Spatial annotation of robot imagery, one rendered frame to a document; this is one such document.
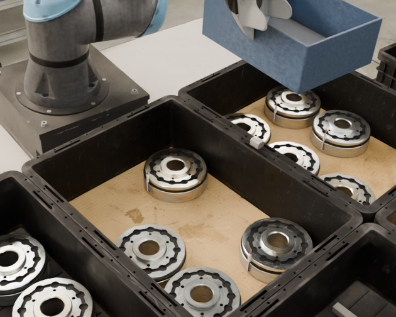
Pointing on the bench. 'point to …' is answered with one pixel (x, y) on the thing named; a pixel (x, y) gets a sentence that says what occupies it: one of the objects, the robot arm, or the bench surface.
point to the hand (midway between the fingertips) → (251, 26)
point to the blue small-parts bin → (300, 41)
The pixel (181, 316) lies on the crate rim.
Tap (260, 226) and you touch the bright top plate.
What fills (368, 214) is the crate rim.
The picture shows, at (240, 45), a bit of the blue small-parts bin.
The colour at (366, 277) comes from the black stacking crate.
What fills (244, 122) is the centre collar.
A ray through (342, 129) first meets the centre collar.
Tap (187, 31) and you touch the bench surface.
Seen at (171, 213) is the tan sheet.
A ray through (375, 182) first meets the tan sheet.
